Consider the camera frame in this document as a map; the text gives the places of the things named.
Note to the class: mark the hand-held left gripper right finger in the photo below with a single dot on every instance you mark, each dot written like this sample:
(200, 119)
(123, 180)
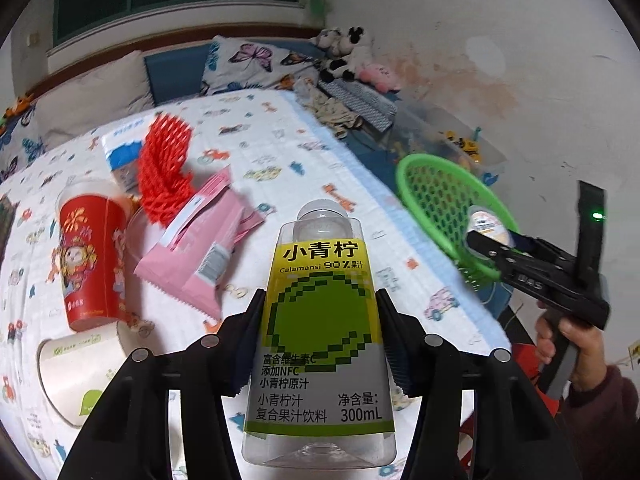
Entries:
(395, 355)

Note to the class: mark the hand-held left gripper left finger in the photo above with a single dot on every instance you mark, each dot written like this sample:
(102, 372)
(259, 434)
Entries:
(252, 347)

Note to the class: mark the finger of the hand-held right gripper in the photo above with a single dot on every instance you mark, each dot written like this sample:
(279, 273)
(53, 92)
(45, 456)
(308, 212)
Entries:
(527, 245)
(492, 252)

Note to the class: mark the clear juice bottle green label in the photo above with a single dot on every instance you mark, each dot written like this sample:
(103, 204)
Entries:
(320, 320)

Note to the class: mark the green plastic mesh basket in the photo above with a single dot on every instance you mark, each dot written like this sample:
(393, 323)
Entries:
(435, 195)

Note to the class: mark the pink snack packet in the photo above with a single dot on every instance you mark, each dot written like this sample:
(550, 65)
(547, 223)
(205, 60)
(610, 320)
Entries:
(245, 220)
(190, 260)

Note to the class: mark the white paper cup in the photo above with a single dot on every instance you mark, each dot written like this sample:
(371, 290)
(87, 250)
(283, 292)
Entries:
(75, 375)

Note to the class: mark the red printed paper cup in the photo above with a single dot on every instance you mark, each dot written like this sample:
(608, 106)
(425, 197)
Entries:
(92, 260)

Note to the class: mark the red foam fruit net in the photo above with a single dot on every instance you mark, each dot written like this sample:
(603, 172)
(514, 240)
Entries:
(162, 170)

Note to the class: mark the blue white tissue pack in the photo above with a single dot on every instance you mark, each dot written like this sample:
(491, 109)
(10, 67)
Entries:
(122, 150)

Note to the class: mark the person's right forearm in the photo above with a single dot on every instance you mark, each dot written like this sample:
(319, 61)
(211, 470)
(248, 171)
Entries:
(600, 425)

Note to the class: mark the person's right hand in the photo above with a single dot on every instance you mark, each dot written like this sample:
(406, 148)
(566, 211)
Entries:
(590, 352)

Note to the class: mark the red plastic item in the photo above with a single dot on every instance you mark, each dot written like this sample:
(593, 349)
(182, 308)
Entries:
(522, 365)

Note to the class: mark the yellow toy vehicle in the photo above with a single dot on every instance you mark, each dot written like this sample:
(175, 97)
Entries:
(465, 146)

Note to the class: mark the clear plastic storage box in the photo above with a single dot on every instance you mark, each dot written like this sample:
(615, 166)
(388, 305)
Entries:
(425, 130)

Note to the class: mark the blue bed sheet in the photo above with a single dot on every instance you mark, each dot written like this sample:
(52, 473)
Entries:
(377, 162)

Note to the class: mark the printed white bed sheet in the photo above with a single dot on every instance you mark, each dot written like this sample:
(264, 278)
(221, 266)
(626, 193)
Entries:
(310, 170)

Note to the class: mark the grey striped folded cloth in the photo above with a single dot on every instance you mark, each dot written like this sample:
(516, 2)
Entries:
(362, 102)

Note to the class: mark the pink plush toy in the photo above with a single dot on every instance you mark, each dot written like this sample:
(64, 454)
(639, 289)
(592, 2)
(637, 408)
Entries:
(380, 77)

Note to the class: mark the beige patterned clothes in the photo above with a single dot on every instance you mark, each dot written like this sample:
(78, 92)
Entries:
(327, 107)

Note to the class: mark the black white plush toy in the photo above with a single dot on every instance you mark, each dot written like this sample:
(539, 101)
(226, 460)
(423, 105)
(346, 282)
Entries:
(345, 50)

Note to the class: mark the butterfly print pillow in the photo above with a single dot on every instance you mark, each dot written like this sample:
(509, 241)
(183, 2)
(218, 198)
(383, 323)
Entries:
(20, 150)
(250, 65)

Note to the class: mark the blue cushion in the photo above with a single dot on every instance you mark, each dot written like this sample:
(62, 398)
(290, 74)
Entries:
(175, 75)

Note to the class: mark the white pillow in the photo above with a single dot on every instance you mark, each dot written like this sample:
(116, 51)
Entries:
(95, 95)

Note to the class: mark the wall socket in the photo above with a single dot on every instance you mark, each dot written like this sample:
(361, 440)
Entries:
(34, 38)

